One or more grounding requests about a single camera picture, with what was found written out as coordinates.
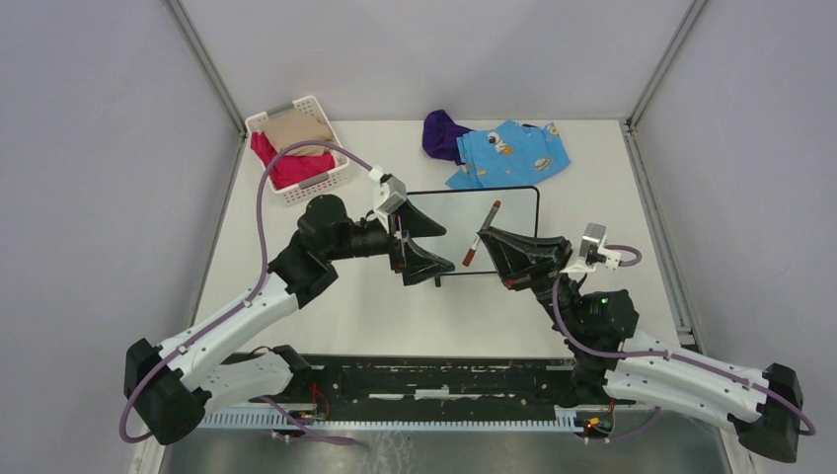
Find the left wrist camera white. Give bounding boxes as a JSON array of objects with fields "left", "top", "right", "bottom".
[{"left": 368, "top": 166, "right": 408, "bottom": 231}]

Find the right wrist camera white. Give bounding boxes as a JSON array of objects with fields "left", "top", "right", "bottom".
[{"left": 561, "top": 222, "right": 621, "bottom": 274}]

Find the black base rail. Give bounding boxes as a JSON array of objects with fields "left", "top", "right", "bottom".
[{"left": 215, "top": 353, "right": 637, "bottom": 427}]

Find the marker pen white barrel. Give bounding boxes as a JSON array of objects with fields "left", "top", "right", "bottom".
[{"left": 462, "top": 199, "right": 502, "bottom": 269}]

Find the beige folded cloth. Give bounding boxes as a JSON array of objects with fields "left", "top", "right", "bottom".
[{"left": 262, "top": 110, "right": 335, "bottom": 151}]

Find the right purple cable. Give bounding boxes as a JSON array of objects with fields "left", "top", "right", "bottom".
[{"left": 552, "top": 244, "right": 817, "bottom": 443}]

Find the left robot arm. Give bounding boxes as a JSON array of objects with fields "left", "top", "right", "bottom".
[{"left": 119, "top": 195, "right": 455, "bottom": 445}]

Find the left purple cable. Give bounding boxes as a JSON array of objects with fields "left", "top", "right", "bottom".
[{"left": 118, "top": 139, "right": 375, "bottom": 444}]

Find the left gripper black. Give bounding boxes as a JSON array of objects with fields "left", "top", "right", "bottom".
[{"left": 326, "top": 198, "right": 455, "bottom": 284}]

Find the blue patterned cloth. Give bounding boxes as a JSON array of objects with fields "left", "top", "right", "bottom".
[{"left": 445, "top": 120, "right": 571, "bottom": 191}]

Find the whiteboard with black frame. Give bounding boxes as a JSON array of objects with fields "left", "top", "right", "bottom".
[{"left": 409, "top": 187, "right": 540, "bottom": 277}]

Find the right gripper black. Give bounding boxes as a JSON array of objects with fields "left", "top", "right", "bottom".
[{"left": 477, "top": 226, "right": 582, "bottom": 337}]

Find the pink cloth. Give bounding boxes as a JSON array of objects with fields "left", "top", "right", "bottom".
[{"left": 250, "top": 132, "right": 335, "bottom": 191}]

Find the purple cable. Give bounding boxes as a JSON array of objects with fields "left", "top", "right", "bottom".
[
  {"left": 118, "top": 139, "right": 375, "bottom": 444},
  {"left": 552, "top": 244, "right": 817, "bottom": 443}
]

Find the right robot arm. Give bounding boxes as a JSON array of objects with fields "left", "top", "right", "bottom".
[{"left": 478, "top": 223, "right": 816, "bottom": 463}]

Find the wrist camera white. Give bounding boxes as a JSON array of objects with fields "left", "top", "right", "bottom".
[
  {"left": 368, "top": 166, "right": 408, "bottom": 231},
  {"left": 561, "top": 222, "right": 621, "bottom": 274}
]

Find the purple cloth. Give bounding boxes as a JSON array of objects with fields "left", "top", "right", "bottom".
[{"left": 421, "top": 110, "right": 472, "bottom": 166}]

